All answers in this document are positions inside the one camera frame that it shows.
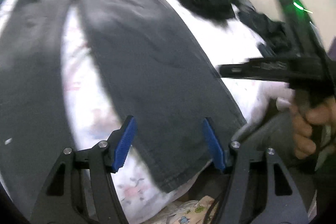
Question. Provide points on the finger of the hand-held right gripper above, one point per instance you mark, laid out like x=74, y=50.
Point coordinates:
x=241, y=71

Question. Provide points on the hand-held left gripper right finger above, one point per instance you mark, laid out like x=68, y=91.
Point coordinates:
x=214, y=145

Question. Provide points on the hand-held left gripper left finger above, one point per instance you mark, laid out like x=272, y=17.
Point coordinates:
x=126, y=142

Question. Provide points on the grey pants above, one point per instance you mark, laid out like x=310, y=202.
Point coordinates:
x=157, y=69

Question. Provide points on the person's right hand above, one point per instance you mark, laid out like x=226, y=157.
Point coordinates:
x=302, y=134

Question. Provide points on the dark crumpled cloth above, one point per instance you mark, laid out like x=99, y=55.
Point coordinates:
x=262, y=22

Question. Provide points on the cartoon print mat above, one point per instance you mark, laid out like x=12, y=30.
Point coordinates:
x=189, y=211

